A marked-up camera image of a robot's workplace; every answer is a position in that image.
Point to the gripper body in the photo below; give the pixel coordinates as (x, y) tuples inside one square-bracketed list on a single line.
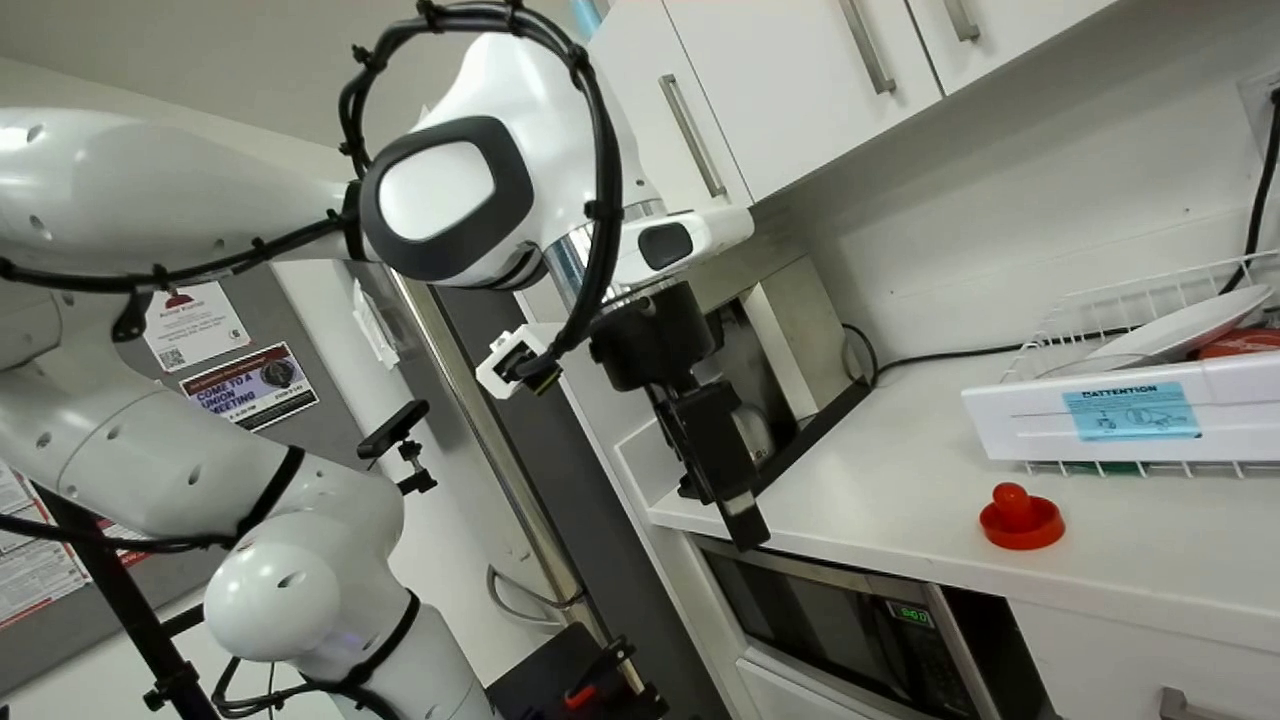
[(650, 335)]

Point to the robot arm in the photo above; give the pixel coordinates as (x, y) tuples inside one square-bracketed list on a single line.
[(150, 190)]

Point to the white drawer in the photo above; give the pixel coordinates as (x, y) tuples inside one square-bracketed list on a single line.
[(1100, 660), (790, 695)]

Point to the steel coffee maker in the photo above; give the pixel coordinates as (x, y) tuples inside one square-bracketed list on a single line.
[(800, 340)]

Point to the white cabinet door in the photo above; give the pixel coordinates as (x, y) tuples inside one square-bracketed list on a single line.
[(780, 100), (1020, 30), (640, 110)]

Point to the microwave door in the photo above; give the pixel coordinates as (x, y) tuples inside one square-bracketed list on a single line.
[(810, 620)]

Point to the black clamp with red lever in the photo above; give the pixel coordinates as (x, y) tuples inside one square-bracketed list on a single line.
[(560, 680)]

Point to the white tray with blue label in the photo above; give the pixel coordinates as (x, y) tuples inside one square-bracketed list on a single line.
[(1020, 420)]

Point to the dark printed poster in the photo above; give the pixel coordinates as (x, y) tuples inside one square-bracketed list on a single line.
[(250, 388)]

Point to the red air hockey pusher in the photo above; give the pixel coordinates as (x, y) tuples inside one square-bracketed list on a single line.
[(1022, 520)]

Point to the white paper notice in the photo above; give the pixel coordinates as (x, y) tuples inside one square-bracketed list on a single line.
[(195, 325)]

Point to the white plate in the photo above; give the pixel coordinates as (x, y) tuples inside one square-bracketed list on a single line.
[(1190, 325)]

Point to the stand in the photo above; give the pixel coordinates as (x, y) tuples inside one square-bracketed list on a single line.
[(130, 610)]

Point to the orange dish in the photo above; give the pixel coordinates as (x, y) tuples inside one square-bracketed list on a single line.
[(1240, 342)]

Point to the white paper sheet red edge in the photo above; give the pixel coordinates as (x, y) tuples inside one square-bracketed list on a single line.
[(35, 570)]

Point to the camera on mount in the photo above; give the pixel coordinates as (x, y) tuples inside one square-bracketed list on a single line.
[(392, 428)]

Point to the white wall cabinet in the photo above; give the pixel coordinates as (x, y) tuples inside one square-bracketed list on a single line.
[(800, 90)]

